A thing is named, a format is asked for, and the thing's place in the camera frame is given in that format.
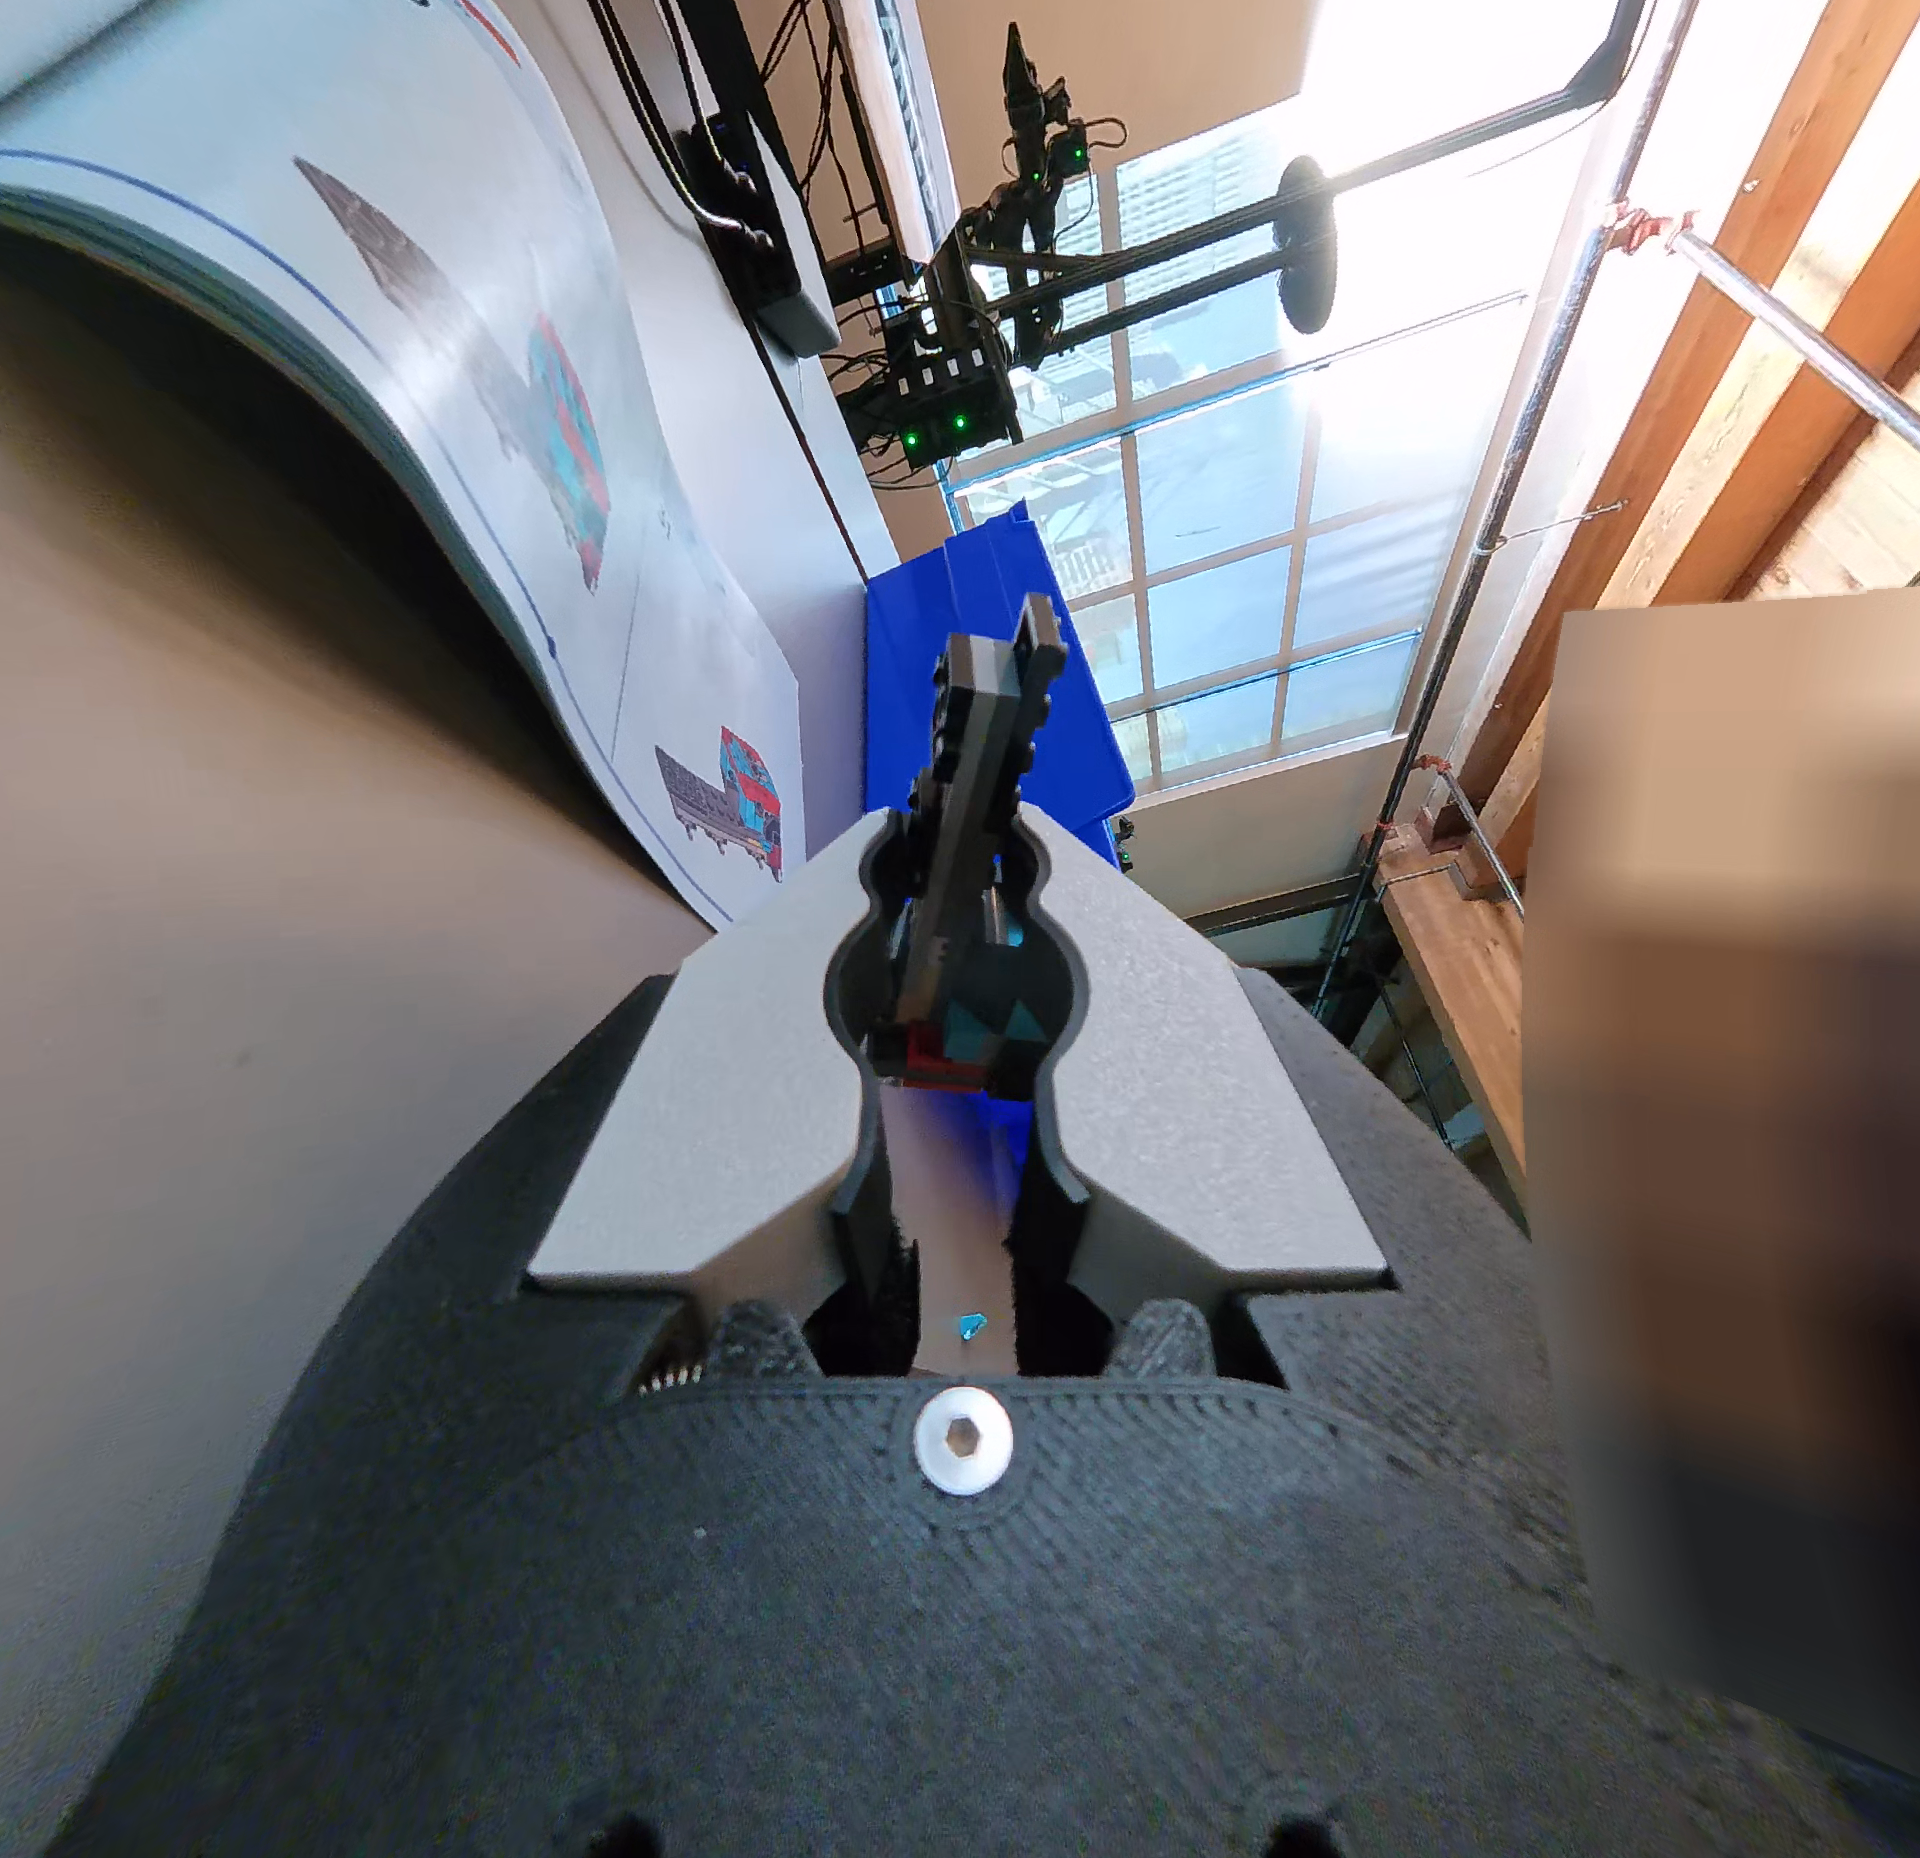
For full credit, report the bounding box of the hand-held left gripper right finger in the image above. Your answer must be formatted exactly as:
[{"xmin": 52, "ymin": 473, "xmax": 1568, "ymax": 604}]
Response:
[{"xmin": 997, "ymin": 809, "xmax": 1393, "ymax": 1367}]

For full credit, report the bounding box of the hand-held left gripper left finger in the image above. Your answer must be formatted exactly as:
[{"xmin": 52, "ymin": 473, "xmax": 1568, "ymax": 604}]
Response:
[{"xmin": 523, "ymin": 809, "xmax": 924, "ymax": 1367}]

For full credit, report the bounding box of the toy brick truck model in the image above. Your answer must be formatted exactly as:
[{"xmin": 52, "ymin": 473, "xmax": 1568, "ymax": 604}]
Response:
[{"xmin": 872, "ymin": 590, "xmax": 1085, "ymax": 1094}]

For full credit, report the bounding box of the blue plastic bin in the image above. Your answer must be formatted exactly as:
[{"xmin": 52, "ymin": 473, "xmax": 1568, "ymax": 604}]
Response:
[{"xmin": 865, "ymin": 498, "xmax": 1138, "ymax": 1185}]

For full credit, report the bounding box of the grey desk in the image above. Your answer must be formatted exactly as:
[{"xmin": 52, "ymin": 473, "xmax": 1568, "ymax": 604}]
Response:
[{"xmin": 0, "ymin": 0, "xmax": 1037, "ymax": 1858}]

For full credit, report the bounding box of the thin metal rod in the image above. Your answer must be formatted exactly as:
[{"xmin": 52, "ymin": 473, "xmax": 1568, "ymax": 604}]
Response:
[{"xmin": 1439, "ymin": 769, "xmax": 1525, "ymax": 916}]

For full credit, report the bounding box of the large grid window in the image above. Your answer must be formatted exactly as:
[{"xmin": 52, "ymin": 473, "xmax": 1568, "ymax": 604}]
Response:
[{"xmin": 944, "ymin": 88, "xmax": 1593, "ymax": 796}]

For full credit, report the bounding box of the black equipment box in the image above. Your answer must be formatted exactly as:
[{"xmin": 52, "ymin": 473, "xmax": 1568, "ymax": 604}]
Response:
[{"xmin": 849, "ymin": 229, "xmax": 1026, "ymax": 471}]

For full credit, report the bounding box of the silver ceiling pipe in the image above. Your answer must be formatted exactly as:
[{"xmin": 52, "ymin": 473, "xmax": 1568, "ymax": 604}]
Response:
[{"xmin": 1659, "ymin": 223, "xmax": 1920, "ymax": 447}]

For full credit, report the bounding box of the computer monitor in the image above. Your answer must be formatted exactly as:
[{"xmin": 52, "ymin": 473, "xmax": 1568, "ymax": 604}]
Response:
[{"xmin": 823, "ymin": 0, "xmax": 964, "ymax": 262}]

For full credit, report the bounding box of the open instruction booklet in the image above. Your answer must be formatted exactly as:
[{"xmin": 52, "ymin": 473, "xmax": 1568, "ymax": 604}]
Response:
[{"xmin": 0, "ymin": 0, "xmax": 813, "ymax": 928}]

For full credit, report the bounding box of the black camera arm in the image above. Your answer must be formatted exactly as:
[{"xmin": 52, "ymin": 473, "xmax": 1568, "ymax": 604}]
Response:
[{"xmin": 997, "ymin": 17, "xmax": 1130, "ymax": 197}]

